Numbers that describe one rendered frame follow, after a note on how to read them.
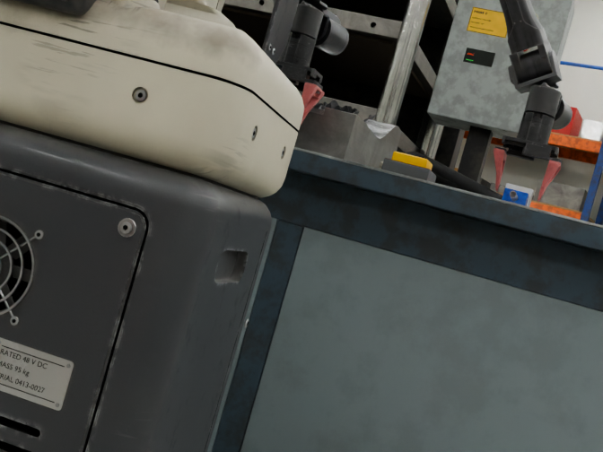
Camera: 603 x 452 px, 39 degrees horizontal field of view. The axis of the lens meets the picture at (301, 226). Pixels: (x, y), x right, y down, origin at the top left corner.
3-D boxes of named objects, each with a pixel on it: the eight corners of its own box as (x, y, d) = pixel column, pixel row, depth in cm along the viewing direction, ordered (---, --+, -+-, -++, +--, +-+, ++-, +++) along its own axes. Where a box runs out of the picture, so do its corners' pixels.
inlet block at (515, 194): (522, 212, 147) (531, 182, 147) (494, 204, 149) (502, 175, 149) (526, 219, 159) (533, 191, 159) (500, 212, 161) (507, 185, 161)
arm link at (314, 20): (287, -3, 149) (312, -1, 145) (310, 11, 154) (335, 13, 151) (277, 35, 149) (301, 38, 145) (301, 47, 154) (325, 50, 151)
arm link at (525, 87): (506, 63, 160) (550, 47, 156) (525, 80, 170) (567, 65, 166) (518, 121, 157) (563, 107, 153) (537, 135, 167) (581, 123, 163)
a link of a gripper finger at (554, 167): (512, 196, 161) (526, 149, 161) (550, 205, 159) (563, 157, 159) (511, 192, 154) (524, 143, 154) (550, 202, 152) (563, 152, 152)
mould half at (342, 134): (343, 162, 150) (363, 90, 150) (214, 129, 158) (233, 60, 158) (396, 195, 198) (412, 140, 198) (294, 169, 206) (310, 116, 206)
